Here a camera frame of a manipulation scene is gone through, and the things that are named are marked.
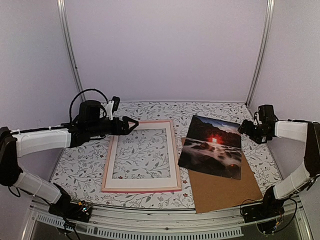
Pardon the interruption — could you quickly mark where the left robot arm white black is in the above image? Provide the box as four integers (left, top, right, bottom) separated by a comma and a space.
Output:
0, 116, 139, 217

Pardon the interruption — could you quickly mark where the landscape sunset photo print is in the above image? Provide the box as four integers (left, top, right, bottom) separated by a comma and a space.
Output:
178, 115, 242, 180

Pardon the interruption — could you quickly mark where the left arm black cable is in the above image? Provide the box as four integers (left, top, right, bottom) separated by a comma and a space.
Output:
68, 88, 108, 123

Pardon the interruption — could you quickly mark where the right aluminium corner post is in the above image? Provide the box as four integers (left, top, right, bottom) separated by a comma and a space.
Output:
245, 0, 275, 107

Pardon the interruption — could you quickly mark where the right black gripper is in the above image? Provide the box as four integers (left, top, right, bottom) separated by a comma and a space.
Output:
238, 119, 268, 145

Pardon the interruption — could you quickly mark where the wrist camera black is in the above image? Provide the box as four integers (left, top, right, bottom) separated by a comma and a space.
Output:
258, 104, 278, 124
78, 96, 121, 123

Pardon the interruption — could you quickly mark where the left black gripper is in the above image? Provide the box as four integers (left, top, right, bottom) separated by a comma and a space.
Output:
88, 116, 139, 138

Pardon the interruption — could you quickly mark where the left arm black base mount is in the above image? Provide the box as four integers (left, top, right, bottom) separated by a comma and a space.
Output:
48, 198, 92, 223

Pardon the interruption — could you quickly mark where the aluminium front rail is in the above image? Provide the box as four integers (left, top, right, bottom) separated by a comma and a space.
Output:
21, 197, 314, 240

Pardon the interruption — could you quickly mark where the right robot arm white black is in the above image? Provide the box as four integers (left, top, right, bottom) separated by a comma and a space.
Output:
237, 119, 320, 213

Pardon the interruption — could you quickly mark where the aluminium corner post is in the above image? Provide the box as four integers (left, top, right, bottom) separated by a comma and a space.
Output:
56, 0, 84, 93
245, 0, 275, 107

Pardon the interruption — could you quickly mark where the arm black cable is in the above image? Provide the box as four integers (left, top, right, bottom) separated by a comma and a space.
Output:
68, 88, 108, 123
239, 197, 298, 221

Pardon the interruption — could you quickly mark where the brown cardboard backing board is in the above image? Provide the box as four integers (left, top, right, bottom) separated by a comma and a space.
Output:
187, 152, 263, 213

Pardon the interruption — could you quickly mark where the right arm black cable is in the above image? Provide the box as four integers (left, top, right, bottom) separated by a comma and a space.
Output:
239, 197, 298, 221

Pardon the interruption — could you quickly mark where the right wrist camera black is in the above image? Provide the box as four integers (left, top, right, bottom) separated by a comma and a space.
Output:
258, 104, 278, 124

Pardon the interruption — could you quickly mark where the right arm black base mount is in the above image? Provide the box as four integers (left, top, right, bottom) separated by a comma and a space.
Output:
239, 199, 285, 235

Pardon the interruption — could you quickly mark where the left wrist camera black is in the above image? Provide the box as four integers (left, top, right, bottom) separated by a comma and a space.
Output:
78, 96, 121, 123

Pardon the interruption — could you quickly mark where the left aluminium corner post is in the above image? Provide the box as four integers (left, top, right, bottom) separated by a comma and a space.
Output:
56, 0, 84, 93

